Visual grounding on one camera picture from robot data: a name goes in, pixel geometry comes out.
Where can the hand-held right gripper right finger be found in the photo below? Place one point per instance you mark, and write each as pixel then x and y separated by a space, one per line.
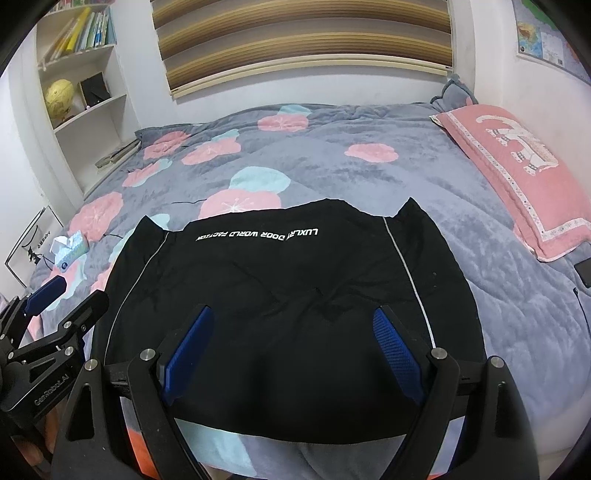
pixel 399 353

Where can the black phone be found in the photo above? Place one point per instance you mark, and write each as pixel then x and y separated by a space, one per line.
pixel 584 273

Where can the white bookshelf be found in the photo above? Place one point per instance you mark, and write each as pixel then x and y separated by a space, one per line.
pixel 117 124

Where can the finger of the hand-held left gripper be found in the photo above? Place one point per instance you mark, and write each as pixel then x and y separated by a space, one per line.
pixel 85 309
pixel 46 290

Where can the pink pillow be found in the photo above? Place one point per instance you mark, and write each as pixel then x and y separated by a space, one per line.
pixel 512 170

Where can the stack of flat books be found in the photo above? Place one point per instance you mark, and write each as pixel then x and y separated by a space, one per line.
pixel 117 154

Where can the black jacket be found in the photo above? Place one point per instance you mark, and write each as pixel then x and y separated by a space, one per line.
pixel 295 286

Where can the wooden slatted headboard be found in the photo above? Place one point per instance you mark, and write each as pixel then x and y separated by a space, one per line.
pixel 300 41

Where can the black box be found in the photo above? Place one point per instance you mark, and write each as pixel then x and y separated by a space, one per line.
pixel 94 90

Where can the yellow globe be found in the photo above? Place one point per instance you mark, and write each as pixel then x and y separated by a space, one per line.
pixel 59 99

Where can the white paper bag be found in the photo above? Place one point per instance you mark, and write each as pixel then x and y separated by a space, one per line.
pixel 27 249

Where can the grey pillow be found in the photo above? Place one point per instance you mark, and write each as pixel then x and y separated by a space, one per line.
pixel 455 94

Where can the row of books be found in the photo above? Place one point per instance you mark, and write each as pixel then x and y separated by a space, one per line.
pixel 85 32

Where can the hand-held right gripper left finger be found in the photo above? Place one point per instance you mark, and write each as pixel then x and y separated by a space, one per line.
pixel 184 355

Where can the colourful wall map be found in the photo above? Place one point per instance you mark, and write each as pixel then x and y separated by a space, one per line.
pixel 547 37

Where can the tissue pack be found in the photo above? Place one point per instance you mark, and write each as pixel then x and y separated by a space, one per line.
pixel 69 249

